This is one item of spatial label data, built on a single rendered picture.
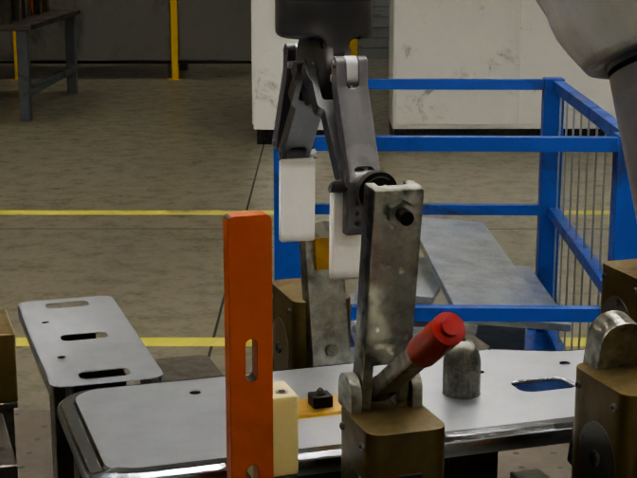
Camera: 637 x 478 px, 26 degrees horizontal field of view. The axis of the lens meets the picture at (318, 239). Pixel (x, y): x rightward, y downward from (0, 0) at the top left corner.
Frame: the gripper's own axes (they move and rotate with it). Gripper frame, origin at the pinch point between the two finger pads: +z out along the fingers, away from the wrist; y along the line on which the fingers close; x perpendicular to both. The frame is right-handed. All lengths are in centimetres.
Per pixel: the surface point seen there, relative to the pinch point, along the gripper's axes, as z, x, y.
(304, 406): 13.5, 1.3, 0.0
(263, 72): 62, -205, 760
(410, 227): -4.8, -0.9, -17.0
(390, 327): 2.5, 0.0, -15.8
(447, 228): 58, -122, 258
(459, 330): -0.3, -0.4, -26.7
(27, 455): 44, 17, 74
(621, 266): 8.8, -38.7, 19.3
